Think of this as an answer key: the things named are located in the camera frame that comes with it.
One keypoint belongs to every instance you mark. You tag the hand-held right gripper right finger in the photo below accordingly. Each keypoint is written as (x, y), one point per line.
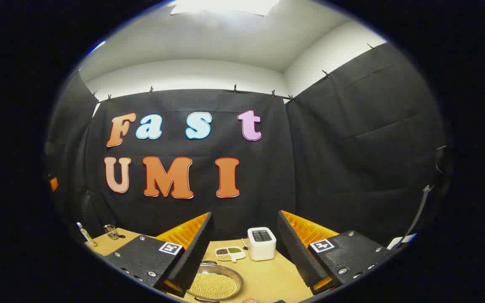
(295, 252)

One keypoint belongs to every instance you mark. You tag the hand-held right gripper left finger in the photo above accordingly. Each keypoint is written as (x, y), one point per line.
(196, 252)

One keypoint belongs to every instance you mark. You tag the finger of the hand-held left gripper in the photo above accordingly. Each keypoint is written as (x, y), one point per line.
(53, 184)

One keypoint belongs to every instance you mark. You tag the heap of yellow soybeans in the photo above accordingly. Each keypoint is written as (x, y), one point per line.
(213, 286)

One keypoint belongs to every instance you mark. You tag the divided dish of beans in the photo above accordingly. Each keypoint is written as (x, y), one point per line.
(229, 253)

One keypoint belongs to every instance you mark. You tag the white toaster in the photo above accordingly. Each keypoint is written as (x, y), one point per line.
(261, 249)

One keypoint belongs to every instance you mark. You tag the clear plastic water bottle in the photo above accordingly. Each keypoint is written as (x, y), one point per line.
(86, 235)

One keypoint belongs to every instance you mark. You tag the black backdrop cloth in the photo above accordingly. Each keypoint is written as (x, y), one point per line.
(310, 168)

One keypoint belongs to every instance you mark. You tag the white paper sheet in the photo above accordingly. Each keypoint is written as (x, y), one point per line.
(399, 241)

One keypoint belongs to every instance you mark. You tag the ceiling light panel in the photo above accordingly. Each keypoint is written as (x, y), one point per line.
(225, 6)

